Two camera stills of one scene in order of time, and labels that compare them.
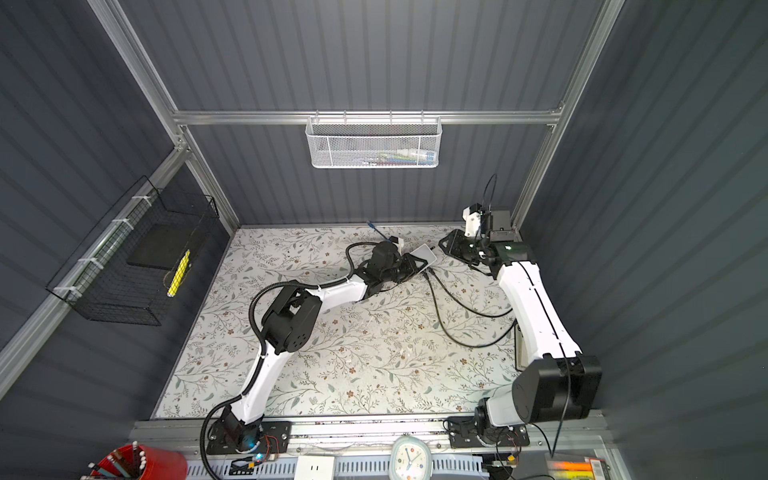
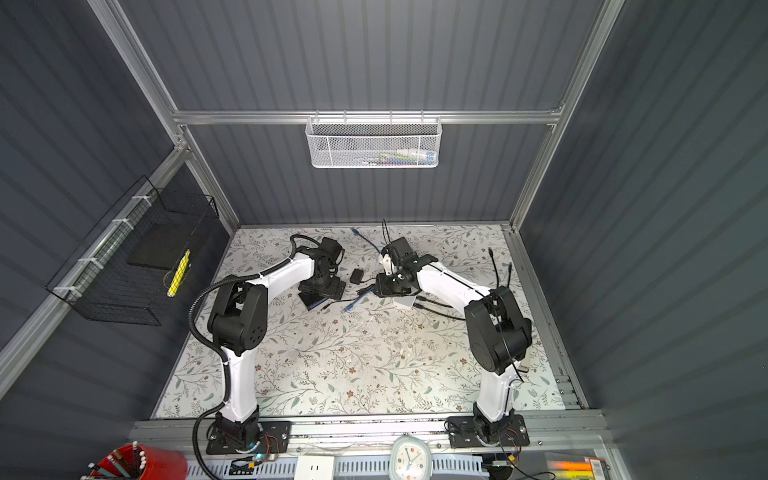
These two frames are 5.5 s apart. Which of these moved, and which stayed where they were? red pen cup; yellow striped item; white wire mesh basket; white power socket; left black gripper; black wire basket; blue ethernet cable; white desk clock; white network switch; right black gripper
Moved: left black gripper; blue ethernet cable; right black gripper; white network switch
Stayed: yellow striped item; white wire mesh basket; black wire basket; white power socket; white desk clock; red pen cup
